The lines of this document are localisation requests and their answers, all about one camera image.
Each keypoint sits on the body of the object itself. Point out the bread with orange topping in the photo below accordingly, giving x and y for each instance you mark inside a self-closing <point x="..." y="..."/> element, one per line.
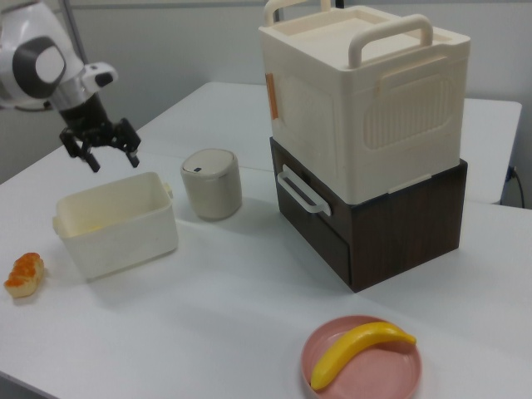
<point x="25" y="276"/>

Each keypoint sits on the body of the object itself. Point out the small beige trash can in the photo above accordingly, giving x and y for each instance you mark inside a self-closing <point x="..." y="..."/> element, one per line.
<point x="212" y="195"/>

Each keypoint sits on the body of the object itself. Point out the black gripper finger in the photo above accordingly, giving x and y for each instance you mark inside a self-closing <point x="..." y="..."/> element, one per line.
<point x="128" y="139"/>
<point x="85" y="151"/>

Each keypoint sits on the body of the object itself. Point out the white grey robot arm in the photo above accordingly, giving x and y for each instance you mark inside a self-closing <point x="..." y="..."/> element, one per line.
<point x="25" y="41"/>

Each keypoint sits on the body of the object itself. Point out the white open plastic box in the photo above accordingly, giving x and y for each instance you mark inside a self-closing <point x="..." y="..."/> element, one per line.
<point x="124" y="249"/>

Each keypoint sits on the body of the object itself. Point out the yellow banana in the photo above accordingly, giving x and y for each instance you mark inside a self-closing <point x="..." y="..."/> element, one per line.
<point x="353" y="345"/>

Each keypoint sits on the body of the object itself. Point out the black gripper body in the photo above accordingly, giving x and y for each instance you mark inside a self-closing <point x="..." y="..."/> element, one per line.
<point x="89" y="120"/>

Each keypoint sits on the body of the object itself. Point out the dark brown drawer cabinet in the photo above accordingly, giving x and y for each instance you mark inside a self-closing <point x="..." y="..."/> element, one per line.
<point x="395" y="245"/>

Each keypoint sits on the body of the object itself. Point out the cream plastic storage box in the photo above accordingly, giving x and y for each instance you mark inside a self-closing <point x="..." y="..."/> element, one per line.
<point x="311" y="124"/>

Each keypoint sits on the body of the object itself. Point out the pink plate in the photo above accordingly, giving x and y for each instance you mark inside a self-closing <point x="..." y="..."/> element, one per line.
<point x="374" y="374"/>

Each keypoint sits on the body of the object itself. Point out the black pole stand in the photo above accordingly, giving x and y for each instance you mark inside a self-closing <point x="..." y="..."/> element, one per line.
<point x="341" y="3"/>

